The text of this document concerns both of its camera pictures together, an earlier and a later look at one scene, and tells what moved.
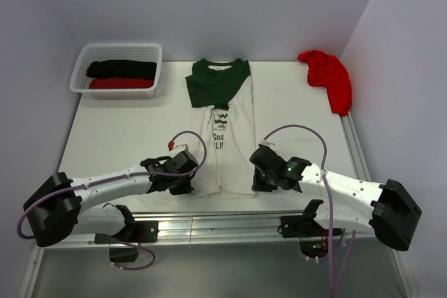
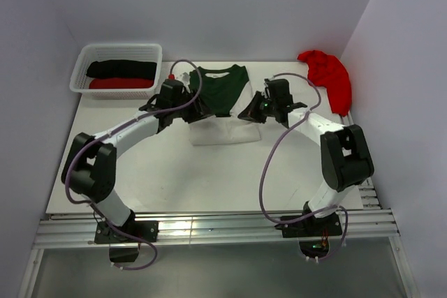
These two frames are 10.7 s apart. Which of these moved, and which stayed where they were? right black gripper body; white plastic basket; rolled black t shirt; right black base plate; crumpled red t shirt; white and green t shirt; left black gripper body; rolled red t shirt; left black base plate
Moved: right black gripper body; left black gripper body; white and green t shirt
Stayed: white plastic basket; right black base plate; rolled red t shirt; left black base plate; rolled black t shirt; crumpled red t shirt
